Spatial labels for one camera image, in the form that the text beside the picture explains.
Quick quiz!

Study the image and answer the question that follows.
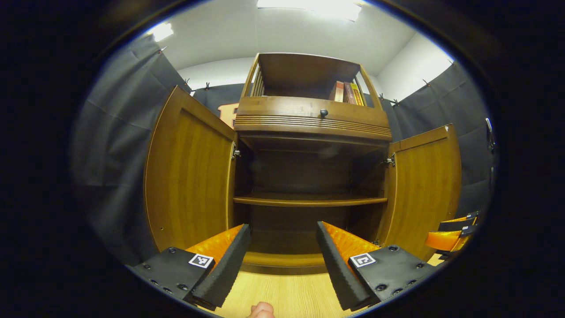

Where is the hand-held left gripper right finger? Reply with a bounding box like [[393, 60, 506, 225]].
[[315, 221, 447, 312]]

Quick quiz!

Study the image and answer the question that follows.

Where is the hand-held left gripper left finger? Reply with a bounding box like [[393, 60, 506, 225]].
[[128, 223, 252, 312]]

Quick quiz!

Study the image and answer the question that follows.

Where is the wooden shoe cabinet door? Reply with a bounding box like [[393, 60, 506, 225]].
[[143, 85, 239, 252], [377, 124, 462, 262]]

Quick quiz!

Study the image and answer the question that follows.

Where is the wooden double-door shoe cabinet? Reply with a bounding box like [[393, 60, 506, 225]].
[[232, 52, 393, 275]]

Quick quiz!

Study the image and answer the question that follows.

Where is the wooden inner shelf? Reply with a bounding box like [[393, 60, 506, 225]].
[[233, 192, 389, 208]]

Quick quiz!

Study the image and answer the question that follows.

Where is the wooden drawer with black knob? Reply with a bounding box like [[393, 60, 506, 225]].
[[233, 96, 392, 142]]

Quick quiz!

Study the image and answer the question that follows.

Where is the black backdrop cloth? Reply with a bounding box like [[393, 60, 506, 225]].
[[71, 33, 497, 265]]

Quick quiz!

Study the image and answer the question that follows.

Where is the large ceiling light panel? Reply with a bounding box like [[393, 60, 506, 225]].
[[257, 0, 363, 22]]

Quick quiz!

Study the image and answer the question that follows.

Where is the small ceiling light panel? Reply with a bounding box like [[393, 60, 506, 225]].
[[150, 22, 175, 42]]

